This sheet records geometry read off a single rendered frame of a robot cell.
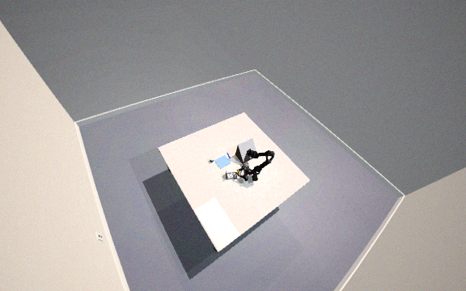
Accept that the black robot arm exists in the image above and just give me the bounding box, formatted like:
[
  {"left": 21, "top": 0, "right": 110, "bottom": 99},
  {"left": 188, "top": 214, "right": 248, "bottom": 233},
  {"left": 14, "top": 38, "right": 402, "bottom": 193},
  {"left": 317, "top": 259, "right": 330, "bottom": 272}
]
[{"left": 246, "top": 149, "right": 275, "bottom": 182}]

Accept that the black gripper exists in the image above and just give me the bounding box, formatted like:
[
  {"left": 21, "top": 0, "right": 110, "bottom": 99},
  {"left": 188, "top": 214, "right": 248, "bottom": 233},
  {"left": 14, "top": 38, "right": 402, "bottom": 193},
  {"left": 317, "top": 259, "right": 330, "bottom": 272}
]
[{"left": 238, "top": 164, "right": 252, "bottom": 181}]

